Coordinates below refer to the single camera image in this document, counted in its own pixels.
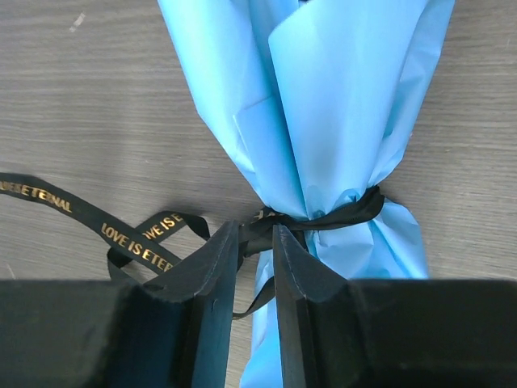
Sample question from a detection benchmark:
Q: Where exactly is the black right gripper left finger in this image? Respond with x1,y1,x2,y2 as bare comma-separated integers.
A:
1,221,238,387

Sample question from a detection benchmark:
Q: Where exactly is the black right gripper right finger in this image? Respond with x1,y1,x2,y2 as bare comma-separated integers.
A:
273,226,516,387

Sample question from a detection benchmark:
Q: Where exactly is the black gold-lettered ribbon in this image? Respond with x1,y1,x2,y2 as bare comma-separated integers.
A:
0,172,385,320

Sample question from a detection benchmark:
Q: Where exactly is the blue wrapping paper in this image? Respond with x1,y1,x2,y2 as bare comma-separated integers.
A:
156,0,456,388

